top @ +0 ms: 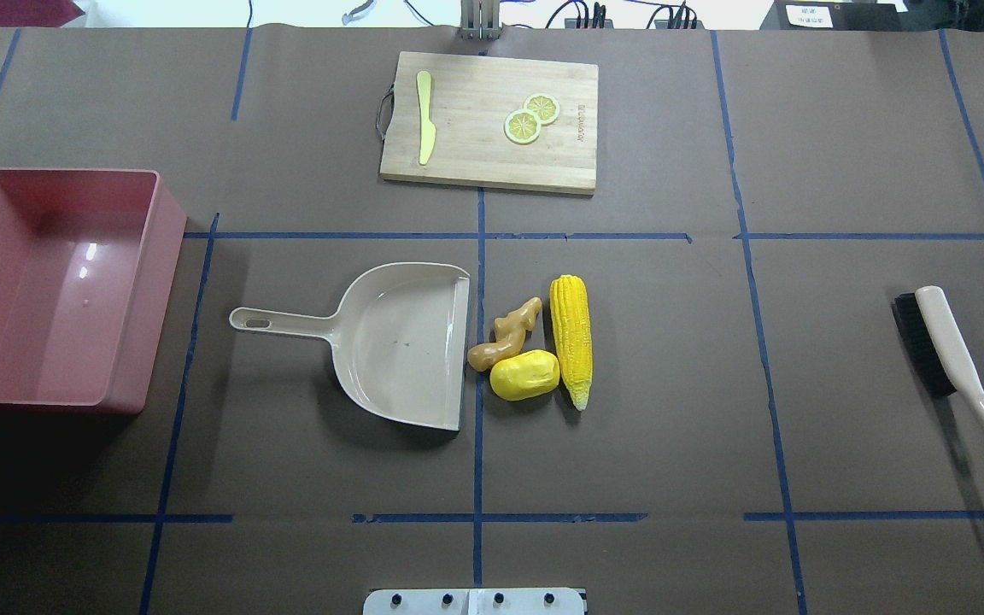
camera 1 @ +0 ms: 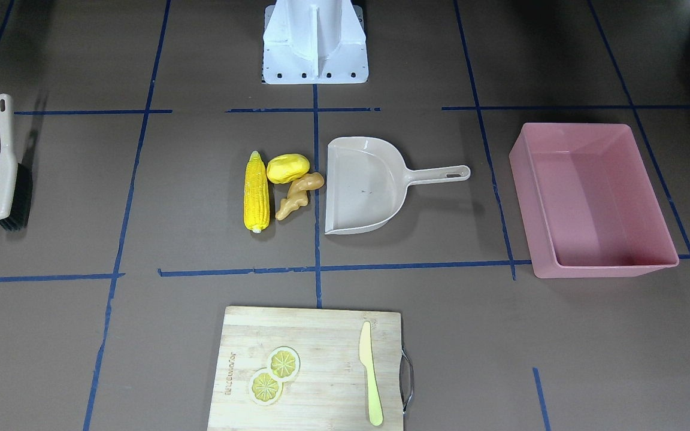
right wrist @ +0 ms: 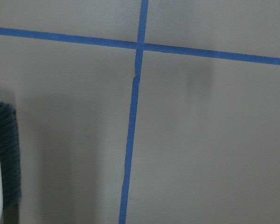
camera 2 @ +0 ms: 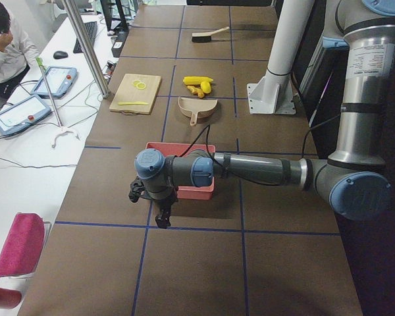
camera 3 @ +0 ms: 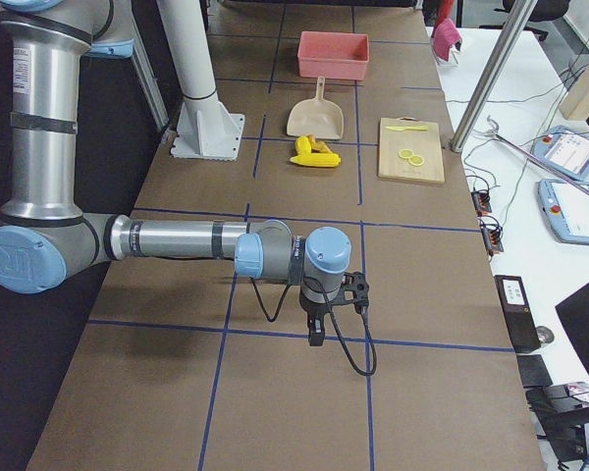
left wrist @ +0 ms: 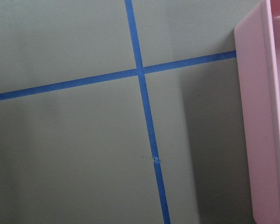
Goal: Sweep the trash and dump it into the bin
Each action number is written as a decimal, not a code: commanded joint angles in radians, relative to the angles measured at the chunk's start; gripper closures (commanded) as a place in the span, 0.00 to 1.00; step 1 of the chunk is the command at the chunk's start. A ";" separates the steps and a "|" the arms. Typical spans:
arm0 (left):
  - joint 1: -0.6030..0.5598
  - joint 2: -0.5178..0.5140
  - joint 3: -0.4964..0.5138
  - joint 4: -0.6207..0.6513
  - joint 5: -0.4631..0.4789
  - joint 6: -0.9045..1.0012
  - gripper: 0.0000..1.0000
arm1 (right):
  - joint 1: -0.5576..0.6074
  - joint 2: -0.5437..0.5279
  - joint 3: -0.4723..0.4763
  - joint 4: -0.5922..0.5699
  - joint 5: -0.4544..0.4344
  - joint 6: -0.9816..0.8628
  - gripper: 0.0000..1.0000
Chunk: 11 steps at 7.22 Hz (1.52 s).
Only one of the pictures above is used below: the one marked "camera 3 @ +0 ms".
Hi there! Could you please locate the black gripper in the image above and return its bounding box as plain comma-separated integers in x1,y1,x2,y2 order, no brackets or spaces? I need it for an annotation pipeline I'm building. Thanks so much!
299,292,345,346

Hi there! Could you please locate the yellow toy corn cob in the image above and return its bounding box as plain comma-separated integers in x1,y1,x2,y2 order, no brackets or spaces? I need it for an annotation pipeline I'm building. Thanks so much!
290,152,342,168

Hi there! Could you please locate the tan toy ginger root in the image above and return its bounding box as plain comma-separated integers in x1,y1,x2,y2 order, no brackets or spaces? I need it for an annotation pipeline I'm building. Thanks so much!
306,134,333,155

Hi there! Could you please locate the yellow toy potato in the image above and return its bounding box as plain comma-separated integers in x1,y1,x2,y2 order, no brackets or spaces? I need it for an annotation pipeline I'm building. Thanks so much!
294,135,312,155

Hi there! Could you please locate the beige plastic dustpan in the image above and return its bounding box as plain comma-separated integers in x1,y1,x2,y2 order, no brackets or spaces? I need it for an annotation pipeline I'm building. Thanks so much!
286,77,345,140

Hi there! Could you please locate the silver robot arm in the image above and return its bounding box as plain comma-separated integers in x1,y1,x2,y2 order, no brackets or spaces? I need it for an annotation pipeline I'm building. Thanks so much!
0,1,352,346

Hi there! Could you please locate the pink plastic bin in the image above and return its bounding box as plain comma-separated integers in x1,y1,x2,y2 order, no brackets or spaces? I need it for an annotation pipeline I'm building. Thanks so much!
297,30,369,80

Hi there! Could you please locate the lemon slice near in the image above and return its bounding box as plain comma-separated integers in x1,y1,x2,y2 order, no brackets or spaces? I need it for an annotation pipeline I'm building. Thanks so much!
408,154,425,167

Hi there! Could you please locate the lemon slice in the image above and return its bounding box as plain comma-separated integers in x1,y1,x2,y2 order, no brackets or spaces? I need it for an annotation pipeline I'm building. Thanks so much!
398,148,413,160
408,154,425,167

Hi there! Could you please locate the orange connector block near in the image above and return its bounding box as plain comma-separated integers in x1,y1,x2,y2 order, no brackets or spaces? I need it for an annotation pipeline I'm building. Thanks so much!
480,222,504,256

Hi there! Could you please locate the orange connector block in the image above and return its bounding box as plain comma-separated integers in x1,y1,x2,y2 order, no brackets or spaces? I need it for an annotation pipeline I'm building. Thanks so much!
480,222,504,256
471,189,492,216

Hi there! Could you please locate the lemon slice far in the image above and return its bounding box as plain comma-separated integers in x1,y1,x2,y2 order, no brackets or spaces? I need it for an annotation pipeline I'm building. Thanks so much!
398,148,413,160

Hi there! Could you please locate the black box with label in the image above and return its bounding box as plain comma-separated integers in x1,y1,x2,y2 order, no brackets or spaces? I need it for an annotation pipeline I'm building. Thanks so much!
494,275,541,353

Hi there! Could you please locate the orange connector block far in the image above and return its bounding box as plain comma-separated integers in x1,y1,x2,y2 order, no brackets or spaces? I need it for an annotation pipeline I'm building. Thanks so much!
471,189,492,216

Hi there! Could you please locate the bamboo cutting board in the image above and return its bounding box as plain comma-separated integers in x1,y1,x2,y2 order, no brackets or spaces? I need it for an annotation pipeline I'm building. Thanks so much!
378,118,446,183

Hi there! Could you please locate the yellow-green plastic knife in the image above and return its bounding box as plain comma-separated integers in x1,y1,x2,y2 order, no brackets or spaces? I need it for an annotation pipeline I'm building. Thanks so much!
384,125,429,132

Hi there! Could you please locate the teach pendant near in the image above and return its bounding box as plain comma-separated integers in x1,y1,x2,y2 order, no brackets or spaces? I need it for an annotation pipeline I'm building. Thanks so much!
537,179,589,245

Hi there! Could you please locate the teach pendant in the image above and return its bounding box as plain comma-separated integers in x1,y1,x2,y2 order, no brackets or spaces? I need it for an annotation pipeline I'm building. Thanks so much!
537,179,589,245
531,126,589,181

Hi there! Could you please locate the teach pendant far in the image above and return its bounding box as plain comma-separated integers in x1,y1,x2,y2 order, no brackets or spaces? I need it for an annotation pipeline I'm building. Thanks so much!
531,126,589,181

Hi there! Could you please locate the pink cloth on stand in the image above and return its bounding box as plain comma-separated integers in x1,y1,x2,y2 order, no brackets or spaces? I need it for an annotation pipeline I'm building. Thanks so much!
431,19,462,65

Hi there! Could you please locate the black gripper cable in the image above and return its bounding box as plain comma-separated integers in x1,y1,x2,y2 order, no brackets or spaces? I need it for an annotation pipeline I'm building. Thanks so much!
250,274,378,378

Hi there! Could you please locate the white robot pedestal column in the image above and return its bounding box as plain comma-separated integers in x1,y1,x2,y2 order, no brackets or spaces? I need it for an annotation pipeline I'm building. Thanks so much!
157,0,245,161

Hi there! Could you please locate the aluminium frame post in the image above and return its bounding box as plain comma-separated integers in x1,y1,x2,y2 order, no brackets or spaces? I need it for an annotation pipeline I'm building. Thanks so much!
450,0,537,153

